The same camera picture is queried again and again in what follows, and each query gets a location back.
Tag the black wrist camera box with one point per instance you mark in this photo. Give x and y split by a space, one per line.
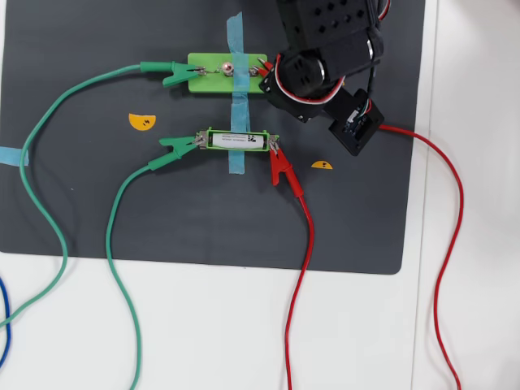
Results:
361 130

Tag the small glass light bulb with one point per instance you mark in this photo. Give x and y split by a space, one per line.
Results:
227 68

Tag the green battery holder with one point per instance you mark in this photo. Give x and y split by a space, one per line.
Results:
205 142

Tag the short blue masking tape piece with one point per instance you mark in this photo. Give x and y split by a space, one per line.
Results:
12 156

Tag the white AA battery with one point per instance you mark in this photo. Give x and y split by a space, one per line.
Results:
239 139

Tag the green alligator clip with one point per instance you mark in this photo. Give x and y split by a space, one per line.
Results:
174 71
174 148

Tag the green bulb holder base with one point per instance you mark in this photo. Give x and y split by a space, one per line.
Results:
207 83

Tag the red alligator clip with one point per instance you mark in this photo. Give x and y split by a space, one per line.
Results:
266 69
280 166

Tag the dark grey work mat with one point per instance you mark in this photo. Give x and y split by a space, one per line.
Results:
203 223

